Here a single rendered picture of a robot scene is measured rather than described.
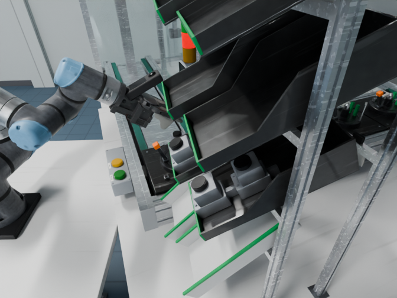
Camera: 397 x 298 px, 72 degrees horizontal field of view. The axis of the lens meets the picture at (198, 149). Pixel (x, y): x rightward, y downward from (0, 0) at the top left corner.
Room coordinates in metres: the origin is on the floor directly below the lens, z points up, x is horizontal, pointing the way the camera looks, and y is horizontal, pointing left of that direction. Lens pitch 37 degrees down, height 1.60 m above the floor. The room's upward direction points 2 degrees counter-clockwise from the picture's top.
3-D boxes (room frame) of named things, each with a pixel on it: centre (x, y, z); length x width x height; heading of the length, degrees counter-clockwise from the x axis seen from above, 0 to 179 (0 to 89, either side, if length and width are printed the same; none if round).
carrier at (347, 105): (1.01, -0.63, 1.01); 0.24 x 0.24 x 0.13; 20
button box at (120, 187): (0.77, 0.30, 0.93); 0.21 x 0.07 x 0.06; 20
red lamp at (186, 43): (0.98, 0.02, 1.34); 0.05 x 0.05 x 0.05
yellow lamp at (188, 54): (0.98, 0.02, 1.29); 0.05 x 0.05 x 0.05
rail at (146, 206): (0.97, 0.30, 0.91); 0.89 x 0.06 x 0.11; 20
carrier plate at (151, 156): (0.76, 0.07, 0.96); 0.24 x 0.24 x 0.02; 20
